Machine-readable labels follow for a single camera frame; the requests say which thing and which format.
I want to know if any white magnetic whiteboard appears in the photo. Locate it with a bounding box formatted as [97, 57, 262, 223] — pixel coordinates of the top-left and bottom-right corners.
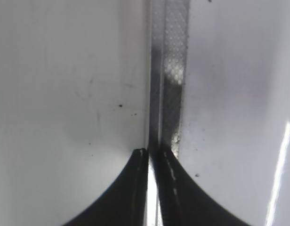
[147, 0, 290, 226]

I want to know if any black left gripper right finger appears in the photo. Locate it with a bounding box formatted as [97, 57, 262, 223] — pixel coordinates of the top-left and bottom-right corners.
[151, 149, 247, 226]

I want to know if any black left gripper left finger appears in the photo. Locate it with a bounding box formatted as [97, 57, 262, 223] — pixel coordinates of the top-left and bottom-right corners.
[66, 148, 149, 226]

